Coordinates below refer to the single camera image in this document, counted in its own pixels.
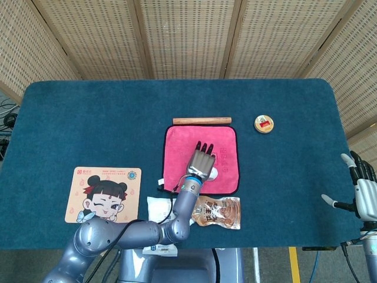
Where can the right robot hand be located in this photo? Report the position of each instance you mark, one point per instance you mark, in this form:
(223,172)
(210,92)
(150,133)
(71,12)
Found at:
(366,197)

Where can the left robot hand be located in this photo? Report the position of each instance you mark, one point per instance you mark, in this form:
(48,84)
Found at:
(201,163)

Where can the pink cloth with black trim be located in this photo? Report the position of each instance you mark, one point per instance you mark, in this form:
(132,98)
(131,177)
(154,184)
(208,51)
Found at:
(179,147)

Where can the cartoon girl mouse pad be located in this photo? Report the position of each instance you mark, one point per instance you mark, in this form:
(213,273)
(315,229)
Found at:
(117,206)

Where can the wooden rolling pin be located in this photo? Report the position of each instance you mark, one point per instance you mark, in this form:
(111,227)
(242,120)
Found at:
(201,121)

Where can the brown spouted sauce pouch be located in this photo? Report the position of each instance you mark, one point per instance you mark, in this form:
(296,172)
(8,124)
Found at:
(221,212)

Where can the white plastic refill pouch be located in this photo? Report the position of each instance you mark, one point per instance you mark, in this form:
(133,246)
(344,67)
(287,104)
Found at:
(156,206)

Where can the round tin with gold lid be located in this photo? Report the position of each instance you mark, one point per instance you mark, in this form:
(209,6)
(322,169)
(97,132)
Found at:
(264,124)

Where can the grey robot torso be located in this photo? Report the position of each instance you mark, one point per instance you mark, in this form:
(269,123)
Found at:
(182,268)

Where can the blue felt table cover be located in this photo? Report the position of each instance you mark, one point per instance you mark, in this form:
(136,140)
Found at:
(103,118)

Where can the woven folding screen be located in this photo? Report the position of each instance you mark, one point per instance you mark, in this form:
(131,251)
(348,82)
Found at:
(188,38)

